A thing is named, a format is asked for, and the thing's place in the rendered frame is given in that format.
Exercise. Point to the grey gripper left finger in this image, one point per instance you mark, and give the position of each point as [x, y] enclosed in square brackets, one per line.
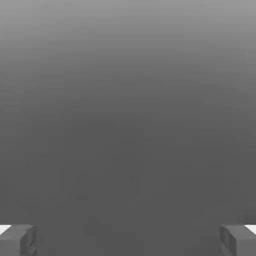
[14, 240]

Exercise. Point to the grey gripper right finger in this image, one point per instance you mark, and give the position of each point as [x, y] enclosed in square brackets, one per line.
[240, 240]

